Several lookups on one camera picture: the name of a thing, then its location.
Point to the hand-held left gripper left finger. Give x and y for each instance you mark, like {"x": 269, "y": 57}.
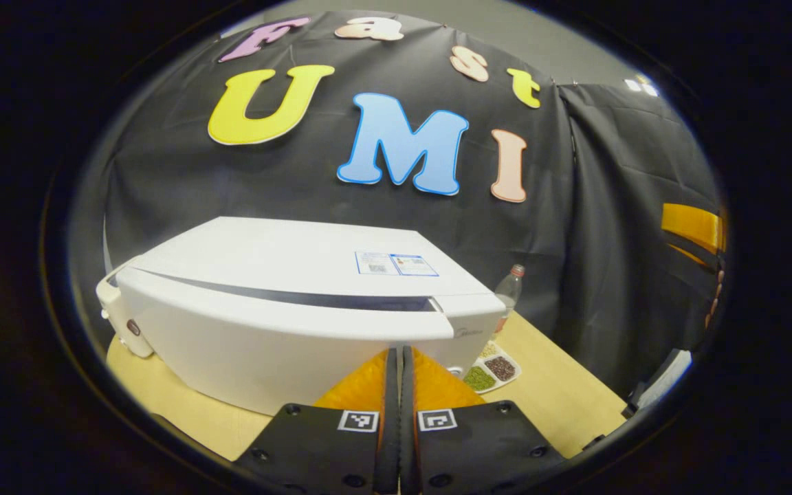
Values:
{"x": 388, "y": 419}

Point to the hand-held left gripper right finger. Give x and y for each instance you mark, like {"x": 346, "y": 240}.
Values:
{"x": 410, "y": 419}

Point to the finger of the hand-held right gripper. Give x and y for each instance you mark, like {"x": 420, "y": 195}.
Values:
{"x": 695, "y": 227}

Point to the white microwave oven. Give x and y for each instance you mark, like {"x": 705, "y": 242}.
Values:
{"x": 265, "y": 323}

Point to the black backdrop cloth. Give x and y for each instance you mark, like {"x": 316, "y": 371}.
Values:
{"x": 602, "y": 240}

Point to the white tray with seeds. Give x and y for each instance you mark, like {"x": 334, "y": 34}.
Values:
{"x": 496, "y": 371}

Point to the small ceiling light panel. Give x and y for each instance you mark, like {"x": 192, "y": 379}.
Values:
{"x": 641, "y": 85}

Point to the white sheet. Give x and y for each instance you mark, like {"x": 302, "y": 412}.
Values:
{"x": 664, "y": 378}

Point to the clear plastic bottle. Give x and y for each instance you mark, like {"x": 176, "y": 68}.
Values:
{"x": 508, "y": 295}

